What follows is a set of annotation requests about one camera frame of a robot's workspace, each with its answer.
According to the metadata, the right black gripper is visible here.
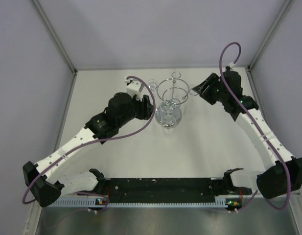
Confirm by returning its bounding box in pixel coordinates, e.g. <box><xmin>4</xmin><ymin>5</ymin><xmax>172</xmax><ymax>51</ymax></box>
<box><xmin>192</xmin><ymin>73</ymin><xmax>228</xmax><ymax>105</ymax></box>

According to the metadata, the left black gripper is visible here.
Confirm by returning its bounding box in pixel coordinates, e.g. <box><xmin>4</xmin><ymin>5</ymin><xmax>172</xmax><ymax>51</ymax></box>
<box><xmin>117</xmin><ymin>93</ymin><xmax>155</xmax><ymax>128</ymax></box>

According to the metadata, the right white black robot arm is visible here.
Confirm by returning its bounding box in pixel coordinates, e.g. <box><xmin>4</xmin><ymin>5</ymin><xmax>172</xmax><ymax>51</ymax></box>
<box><xmin>193</xmin><ymin>70</ymin><xmax>302</xmax><ymax>199</ymax></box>

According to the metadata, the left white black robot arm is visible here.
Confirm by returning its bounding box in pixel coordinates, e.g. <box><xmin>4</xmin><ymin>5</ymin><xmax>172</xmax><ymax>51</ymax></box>
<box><xmin>22</xmin><ymin>93</ymin><xmax>155</xmax><ymax>207</ymax></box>

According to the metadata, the clear wine glass on rack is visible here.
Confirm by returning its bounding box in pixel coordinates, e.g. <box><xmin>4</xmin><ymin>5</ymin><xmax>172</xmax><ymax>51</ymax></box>
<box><xmin>147</xmin><ymin>79</ymin><xmax>160</xmax><ymax>97</ymax></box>

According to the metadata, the chrome wine glass rack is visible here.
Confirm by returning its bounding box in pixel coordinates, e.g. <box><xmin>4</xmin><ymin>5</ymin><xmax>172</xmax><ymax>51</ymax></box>
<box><xmin>154</xmin><ymin>71</ymin><xmax>192</xmax><ymax>124</ymax></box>

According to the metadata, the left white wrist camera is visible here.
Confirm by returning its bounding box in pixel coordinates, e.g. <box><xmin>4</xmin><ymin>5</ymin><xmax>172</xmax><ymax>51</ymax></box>
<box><xmin>125</xmin><ymin>77</ymin><xmax>144</xmax><ymax>101</ymax></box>

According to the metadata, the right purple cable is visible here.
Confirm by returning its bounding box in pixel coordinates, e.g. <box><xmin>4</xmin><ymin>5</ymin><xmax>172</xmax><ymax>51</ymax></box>
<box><xmin>219</xmin><ymin>43</ymin><xmax>295</xmax><ymax>211</ymax></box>

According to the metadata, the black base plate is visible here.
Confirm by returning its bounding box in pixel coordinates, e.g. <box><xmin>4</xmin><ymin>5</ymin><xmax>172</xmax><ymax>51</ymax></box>
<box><xmin>93</xmin><ymin>178</ymin><xmax>252</xmax><ymax>204</ymax></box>

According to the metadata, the aluminium frame post right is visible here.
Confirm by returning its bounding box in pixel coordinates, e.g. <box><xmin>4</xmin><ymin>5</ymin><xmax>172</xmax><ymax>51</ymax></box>
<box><xmin>247</xmin><ymin>0</ymin><xmax>295</xmax><ymax>71</ymax></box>

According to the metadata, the aluminium frame post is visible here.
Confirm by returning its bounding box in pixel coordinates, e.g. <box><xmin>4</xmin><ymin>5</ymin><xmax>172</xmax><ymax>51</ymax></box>
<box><xmin>247</xmin><ymin>0</ymin><xmax>295</xmax><ymax>71</ymax></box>
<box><xmin>30</xmin><ymin>0</ymin><xmax>78</xmax><ymax>74</ymax></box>

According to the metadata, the grey slotted cable duct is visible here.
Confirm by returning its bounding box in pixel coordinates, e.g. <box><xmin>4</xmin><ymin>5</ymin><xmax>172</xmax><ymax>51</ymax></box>
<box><xmin>50</xmin><ymin>196</ymin><xmax>241</xmax><ymax>210</ymax></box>

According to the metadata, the aluminium frame post left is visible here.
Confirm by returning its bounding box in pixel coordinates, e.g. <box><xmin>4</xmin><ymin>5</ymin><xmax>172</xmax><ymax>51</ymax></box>
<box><xmin>30</xmin><ymin>0</ymin><xmax>78</xmax><ymax>74</ymax></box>

